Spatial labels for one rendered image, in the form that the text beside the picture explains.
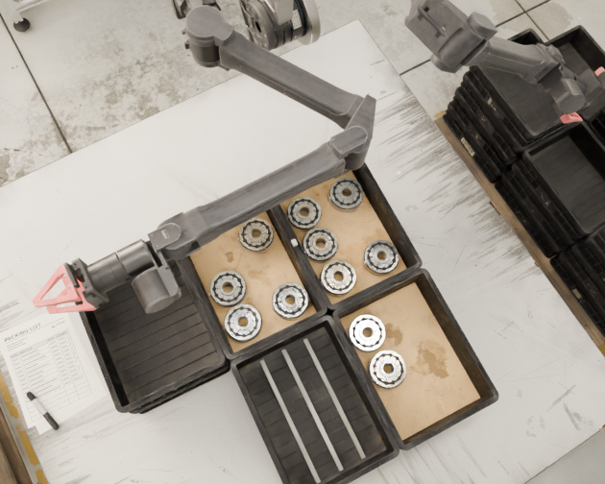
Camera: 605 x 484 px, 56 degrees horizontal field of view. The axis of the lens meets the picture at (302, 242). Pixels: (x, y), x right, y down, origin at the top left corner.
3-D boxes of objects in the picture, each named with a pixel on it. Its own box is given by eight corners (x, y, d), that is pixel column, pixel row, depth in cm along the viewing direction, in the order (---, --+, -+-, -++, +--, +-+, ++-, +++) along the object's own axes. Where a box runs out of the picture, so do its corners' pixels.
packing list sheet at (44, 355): (-11, 338, 169) (-12, 338, 169) (62, 300, 174) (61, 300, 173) (33, 439, 161) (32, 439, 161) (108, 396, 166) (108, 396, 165)
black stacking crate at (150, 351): (80, 287, 164) (65, 278, 153) (175, 245, 169) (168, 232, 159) (130, 415, 154) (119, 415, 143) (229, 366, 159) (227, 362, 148)
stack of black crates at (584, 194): (491, 185, 253) (522, 151, 221) (544, 156, 259) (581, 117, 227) (545, 260, 243) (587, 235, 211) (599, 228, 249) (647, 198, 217)
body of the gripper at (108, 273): (101, 306, 104) (138, 287, 105) (83, 295, 94) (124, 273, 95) (86, 276, 105) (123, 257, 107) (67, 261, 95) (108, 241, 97)
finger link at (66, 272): (52, 326, 99) (102, 300, 101) (36, 319, 92) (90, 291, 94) (36, 293, 100) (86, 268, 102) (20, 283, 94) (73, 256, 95)
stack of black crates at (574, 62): (508, 81, 271) (528, 50, 249) (556, 55, 276) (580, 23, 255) (560, 146, 261) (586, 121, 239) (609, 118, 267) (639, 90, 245)
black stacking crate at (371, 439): (231, 367, 159) (229, 362, 148) (326, 321, 164) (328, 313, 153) (294, 505, 149) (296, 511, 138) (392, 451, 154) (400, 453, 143)
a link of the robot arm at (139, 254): (150, 241, 106) (143, 231, 100) (166, 273, 104) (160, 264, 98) (115, 258, 104) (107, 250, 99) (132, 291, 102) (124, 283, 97)
